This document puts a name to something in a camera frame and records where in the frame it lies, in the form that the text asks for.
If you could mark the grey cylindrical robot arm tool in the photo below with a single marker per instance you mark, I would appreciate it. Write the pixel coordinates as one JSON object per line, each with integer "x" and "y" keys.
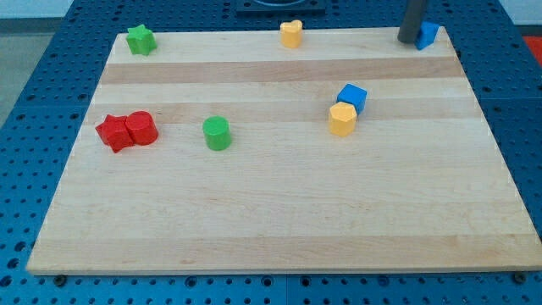
{"x": 413, "y": 18}

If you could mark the blue cube block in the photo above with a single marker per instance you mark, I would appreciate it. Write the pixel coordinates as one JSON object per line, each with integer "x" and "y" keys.
{"x": 354, "y": 95}

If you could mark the light wooden board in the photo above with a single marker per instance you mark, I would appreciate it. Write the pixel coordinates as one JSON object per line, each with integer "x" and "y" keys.
{"x": 419, "y": 186}

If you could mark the green cylinder block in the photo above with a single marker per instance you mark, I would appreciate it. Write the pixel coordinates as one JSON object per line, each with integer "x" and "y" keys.
{"x": 216, "y": 130}

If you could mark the yellow hexagon block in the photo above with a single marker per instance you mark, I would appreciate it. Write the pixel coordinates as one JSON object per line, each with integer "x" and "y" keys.
{"x": 342, "y": 119}

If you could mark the yellow heart block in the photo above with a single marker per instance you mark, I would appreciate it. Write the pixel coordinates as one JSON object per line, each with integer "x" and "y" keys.
{"x": 291, "y": 33}

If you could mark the red cylinder block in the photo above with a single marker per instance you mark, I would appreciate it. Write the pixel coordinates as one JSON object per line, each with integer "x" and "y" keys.
{"x": 141, "y": 128}

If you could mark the red star block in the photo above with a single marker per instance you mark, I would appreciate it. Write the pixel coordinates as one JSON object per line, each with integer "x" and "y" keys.
{"x": 114, "y": 133}

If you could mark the green star block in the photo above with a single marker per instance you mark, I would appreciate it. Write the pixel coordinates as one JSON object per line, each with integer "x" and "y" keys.
{"x": 141, "y": 40}

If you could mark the blue triangular block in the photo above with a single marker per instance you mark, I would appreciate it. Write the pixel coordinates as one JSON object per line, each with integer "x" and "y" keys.
{"x": 426, "y": 35}

